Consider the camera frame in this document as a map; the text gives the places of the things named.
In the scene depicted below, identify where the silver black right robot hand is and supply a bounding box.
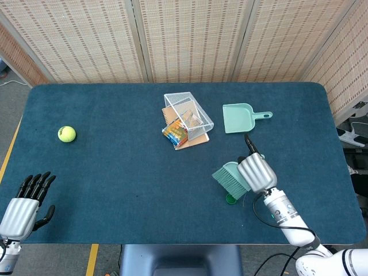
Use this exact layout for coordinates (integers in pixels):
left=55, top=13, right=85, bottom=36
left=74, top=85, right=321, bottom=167
left=236, top=133, right=278, bottom=193

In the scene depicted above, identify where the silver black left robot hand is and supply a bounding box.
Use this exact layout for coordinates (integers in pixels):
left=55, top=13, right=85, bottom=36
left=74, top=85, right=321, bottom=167
left=0, top=171, right=56, bottom=241

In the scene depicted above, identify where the light green small broom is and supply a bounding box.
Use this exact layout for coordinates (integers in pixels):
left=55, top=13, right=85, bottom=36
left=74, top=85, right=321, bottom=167
left=212, top=154, right=265, bottom=201

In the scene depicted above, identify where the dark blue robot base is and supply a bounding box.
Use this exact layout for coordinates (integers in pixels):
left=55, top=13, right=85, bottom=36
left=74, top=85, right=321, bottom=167
left=119, top=244, right=244, bottom=276

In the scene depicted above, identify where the light green dustpan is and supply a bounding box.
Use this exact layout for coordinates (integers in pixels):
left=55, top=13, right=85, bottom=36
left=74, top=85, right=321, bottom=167
left=222, top=103, right=273, bottom=135

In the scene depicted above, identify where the brown spiral notebook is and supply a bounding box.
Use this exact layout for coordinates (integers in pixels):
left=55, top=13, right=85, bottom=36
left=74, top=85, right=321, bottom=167
left=161, top=106, right=210, bottom=150

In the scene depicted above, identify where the colourful orange blue book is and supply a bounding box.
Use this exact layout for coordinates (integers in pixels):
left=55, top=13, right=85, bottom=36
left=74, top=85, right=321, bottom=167
left=162, top=110, right=204, bottom=150

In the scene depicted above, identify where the yellow-green tennis ball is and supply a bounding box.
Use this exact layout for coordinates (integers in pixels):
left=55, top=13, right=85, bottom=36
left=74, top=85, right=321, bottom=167
left=57, top=125, right=77, bottom=143

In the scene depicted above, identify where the white black background equipment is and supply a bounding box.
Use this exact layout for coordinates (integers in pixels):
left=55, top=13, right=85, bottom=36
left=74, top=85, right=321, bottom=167
left=336, top=100, right=368, bottom=149

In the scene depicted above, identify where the blue felt table mat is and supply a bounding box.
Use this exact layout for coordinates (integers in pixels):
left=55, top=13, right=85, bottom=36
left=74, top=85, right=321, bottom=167
left=0, top=82, right=363, bottom=246

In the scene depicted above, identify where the woven bamboo folding screen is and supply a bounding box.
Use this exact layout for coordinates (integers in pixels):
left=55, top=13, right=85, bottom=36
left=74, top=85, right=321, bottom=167
left=0, top=0, right=368, bottom=124

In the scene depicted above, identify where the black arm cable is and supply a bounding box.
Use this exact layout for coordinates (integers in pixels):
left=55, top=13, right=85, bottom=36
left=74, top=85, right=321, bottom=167
left=252, top=192, right=339, bottom=276

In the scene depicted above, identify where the white wire mesh basket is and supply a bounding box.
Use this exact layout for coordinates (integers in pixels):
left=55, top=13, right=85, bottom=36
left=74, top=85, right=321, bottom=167
left=163, top=91, right=215, bottom=141

